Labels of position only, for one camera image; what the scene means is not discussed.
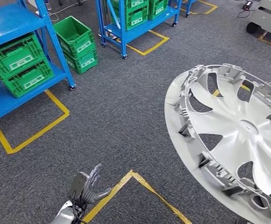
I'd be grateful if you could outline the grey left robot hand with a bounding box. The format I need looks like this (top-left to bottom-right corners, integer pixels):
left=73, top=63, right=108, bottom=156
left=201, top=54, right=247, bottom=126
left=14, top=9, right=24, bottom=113
left=80, top=163, right=113, bottom=205

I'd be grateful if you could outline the silver plastic wheel cover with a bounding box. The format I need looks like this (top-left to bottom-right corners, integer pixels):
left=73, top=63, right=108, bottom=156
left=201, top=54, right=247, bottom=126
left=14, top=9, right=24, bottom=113
left=164, top=63, right=271, bottom=224

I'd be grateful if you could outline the blue metal shelf rack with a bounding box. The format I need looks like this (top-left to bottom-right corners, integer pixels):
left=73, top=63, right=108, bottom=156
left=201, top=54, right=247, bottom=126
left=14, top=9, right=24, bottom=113
left=0, top=0, right=76, bottom=127
left=179, top=0, right=198, bottom=18
left=95, top=0, right=182, bottom=60

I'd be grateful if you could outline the chrome stanchion with base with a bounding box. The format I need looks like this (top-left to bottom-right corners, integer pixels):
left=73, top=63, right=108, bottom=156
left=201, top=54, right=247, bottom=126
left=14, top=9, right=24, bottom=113
left=98, top=0, right=118, bottom=40

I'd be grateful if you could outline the green open plastic crate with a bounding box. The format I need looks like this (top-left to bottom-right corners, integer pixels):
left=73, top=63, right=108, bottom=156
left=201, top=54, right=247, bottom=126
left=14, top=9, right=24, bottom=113
left=53, top=16, right=97, bottom=60

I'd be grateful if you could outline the grey wheeled cart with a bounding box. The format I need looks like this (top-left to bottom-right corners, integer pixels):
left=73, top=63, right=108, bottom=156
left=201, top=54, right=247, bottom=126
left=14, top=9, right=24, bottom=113
left=246, top=0, right=271, bottom=50

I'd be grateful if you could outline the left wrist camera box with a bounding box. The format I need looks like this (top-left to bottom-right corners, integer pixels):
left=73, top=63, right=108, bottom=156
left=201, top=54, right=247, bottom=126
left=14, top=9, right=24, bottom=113
left=67, top=172, right=89, bottom=200

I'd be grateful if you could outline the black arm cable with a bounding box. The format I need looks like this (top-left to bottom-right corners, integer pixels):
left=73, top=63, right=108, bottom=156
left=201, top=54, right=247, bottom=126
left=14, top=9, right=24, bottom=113
left=72, top=202, right=85, bottom=224

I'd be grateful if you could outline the white power cable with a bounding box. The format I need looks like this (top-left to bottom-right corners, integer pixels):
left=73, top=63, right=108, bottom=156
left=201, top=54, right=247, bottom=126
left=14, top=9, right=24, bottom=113
left=36, top=0, right=89, bottom=22

